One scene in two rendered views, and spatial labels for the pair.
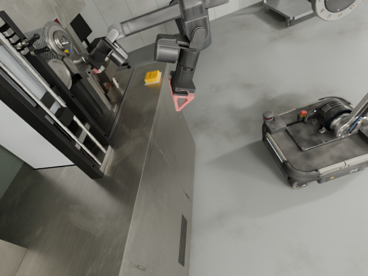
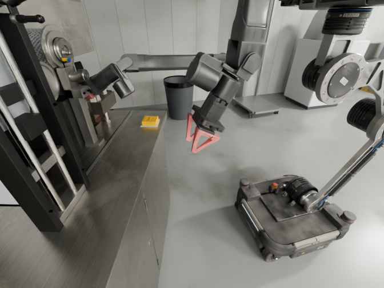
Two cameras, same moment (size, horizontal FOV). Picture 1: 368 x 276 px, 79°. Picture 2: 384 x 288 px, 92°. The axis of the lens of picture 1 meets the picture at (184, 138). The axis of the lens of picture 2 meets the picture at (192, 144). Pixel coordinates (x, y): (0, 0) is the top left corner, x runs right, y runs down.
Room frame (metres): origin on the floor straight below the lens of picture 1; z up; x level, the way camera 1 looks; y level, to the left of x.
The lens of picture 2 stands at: (0.20, 0.13, 1.33)
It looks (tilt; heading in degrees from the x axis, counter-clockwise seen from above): 33 degrees down; 339
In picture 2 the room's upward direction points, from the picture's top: straight up
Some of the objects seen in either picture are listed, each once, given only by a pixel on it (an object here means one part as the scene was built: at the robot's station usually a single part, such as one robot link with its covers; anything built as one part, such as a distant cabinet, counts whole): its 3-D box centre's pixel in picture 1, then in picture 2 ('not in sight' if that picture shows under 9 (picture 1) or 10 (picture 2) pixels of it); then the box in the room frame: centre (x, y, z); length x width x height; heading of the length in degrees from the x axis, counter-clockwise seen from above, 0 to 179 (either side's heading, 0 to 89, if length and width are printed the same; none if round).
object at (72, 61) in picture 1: (93, 85); (84, 110); (0.96, 0.28, 1.05); 0.06 x 0.05 x 0.31; 68
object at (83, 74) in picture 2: (84, 58); (83, 75); (0.95, 0.24, 1.18); 0.04 x 0.02 x 0.04; 158
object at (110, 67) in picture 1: (80, 75); (68, 102); (1.24, 0.38, 1.00); 0.40 x 0.16 x 0.06; 68
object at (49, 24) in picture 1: (59, 41); (59, 50); (1.01, 0.30, 1.25); 0.15 x 0.01 x 0.15; 158
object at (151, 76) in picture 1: (152, 76); (150, 120); (1.07, 0.02, 0.91); 0.07 x 0.07 x 0.02; 68
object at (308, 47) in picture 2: not in sight; (326, 59); (2.67, -3.30, 0.78); 0.79 x 0.67 x 1.56; 84
